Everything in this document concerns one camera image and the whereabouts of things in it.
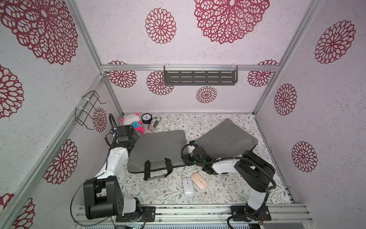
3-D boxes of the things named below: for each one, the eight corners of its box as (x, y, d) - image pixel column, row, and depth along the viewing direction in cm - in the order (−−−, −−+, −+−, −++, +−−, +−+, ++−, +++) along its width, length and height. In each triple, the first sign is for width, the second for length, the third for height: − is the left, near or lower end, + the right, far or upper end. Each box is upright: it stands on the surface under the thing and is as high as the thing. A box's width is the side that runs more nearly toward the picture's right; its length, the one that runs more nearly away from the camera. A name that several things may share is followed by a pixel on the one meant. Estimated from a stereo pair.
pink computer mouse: (189, 177, 88) (189, 176, 86) (195, 171, 91) (195, 170, 89) (204, 191, 83) (204, 190, 81) (209, 185, 86) (210, 183, 84)
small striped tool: (148, 131, 112) (147, 127, 109) (155, 118, 120) (155, 115, 117) (153, 132, 111) (152, 129, 108) (160, 120, 119) (160, 116, 116)
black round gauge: (141, 124, 116) (140, 121, 113) (143, 116, 122) (142, 113, 119) (151, 124, 116) (150, 121, 113) (152, 116, 122) (152, 113, 119)
